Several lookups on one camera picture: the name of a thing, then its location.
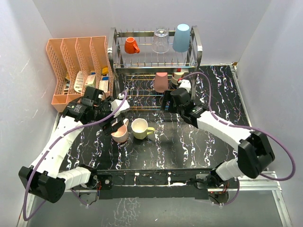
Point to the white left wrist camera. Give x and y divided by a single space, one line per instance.
118 107

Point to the dusty pink tumbler cup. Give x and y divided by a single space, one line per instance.
161 82

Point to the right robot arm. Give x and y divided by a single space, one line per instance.
253 147

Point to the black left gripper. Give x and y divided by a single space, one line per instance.
108 127

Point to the cream steel tumbler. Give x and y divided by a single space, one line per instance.
176 76

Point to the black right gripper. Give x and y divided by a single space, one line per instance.
167 97

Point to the orange mug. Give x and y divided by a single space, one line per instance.
131 46

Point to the metal dish rack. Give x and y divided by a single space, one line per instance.
136 72

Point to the peach plastic desk organizer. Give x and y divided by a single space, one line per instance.
68 56

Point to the clear glass cup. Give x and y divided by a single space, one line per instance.
160 43

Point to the light pink mug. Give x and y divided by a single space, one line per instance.
121 135

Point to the yellow small box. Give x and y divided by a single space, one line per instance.
105 71

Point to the white pink medicine box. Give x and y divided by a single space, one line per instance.
104 85

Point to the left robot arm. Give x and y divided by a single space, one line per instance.
43 178

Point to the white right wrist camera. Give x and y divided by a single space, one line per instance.
186 84

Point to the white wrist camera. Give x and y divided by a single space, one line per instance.
118 107
186 84

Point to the light blue plastic cup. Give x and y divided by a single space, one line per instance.
181 39

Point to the yellow-green mug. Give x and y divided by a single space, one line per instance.
141 129

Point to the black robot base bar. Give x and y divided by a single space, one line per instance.
156 183

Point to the green white medicine box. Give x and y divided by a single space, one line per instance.
91 81

